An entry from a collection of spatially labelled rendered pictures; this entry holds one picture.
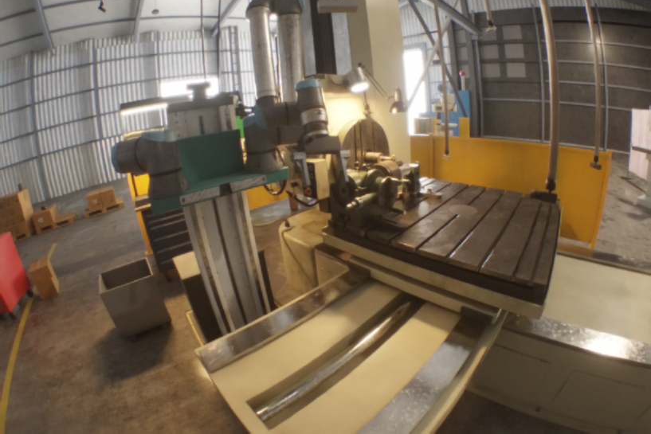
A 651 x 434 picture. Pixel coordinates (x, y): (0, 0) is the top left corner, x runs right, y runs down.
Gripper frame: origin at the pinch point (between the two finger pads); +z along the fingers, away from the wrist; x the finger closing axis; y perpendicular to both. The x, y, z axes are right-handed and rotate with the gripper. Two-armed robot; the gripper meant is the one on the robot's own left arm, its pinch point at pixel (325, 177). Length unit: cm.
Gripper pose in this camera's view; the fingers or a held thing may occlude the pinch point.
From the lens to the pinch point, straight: 86.7
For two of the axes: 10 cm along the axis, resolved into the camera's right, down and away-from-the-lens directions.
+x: 8.7, -1.0, 4.8
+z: 1.8, 9.7, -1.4
